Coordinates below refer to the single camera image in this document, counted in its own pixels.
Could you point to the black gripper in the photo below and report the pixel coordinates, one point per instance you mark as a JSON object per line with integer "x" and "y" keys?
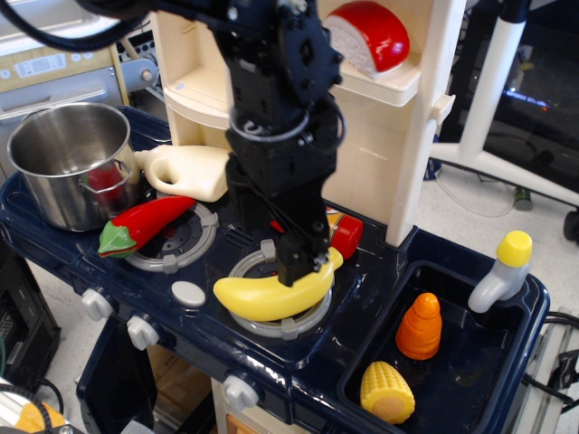
{"x": 279, "y": 179}

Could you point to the yellow toy banana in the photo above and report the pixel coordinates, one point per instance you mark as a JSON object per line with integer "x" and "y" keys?
{"x": 266, "y": 299}

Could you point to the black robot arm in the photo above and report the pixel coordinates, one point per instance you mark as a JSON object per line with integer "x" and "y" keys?
{"x": 285, "y": 126}

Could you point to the stainless steel pot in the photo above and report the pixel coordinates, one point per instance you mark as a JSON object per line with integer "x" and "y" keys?
{"x": 78, "y": 163}

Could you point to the right grey stove burner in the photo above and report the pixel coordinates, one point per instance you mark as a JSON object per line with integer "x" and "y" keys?
{"x": 261, "y": 264}

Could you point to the grey stove burner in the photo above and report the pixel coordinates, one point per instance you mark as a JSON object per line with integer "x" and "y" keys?
{"x": 180, "y": 243}
{"x": 261, "y": 264}

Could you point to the red toy ketchup bottle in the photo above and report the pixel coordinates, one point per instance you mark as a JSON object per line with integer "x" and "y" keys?
{"x": 345, "y": 232}

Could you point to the left grey stove burner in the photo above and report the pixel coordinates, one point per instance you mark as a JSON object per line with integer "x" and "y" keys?
{"x": 180, "y": 243}

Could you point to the grey oval stove button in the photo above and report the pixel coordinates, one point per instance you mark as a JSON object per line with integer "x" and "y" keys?
{"x": 188, "y": 294}

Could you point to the cream toy milk jug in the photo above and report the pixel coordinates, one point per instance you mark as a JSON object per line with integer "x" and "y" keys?
{"x": 192, "y": 171}

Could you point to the navy toy kitchen counter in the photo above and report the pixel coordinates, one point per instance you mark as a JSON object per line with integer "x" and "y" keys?
{"x": 314, "y": 380}

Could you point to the orange toy carrot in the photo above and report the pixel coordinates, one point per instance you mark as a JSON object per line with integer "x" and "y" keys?
{"x": 419, "y": 335}

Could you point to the right grey stove knob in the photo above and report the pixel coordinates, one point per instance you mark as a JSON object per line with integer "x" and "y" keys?
{"x": 239, "y": 394}

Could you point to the grey stove knob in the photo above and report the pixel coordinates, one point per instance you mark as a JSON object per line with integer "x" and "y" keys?
{"x": 239, "y": 394}
{"x": 96, "y": 306}
{"x": 141, "y": 333}

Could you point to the yellow toy corn cob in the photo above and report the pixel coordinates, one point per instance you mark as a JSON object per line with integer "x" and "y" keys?
{"x": 386, "y": 394}

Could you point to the middle grey stove knob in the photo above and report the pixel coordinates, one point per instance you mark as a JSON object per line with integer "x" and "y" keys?
{"x": 141, "y": 333}

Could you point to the red toy chili pepper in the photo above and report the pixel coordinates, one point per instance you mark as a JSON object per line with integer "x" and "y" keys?
{"x": 134, "y": 228}

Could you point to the grey yellow toy faucet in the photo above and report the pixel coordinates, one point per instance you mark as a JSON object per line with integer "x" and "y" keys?
{"x": 507, "y": 274}

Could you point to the left grey stove knob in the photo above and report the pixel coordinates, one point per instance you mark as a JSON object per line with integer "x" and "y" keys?
{"x": 96, "y": 306}

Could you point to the red toy cheese wedge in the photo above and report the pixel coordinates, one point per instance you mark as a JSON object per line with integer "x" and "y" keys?
{"x": 369, "y": 36}

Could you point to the black computer case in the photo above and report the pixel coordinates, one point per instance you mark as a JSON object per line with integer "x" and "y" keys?
{"x": 29, "y": 333}

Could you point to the grey appliance with panel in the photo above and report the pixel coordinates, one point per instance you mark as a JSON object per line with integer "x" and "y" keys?
{"x": 34, "y": 76}

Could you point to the yellow sponge piece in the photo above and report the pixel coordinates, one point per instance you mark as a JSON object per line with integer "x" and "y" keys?
{"x": 31, "y": 420}

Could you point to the white stand frame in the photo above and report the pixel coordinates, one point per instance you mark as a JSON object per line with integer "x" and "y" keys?
{"x": 469, "y": 153}

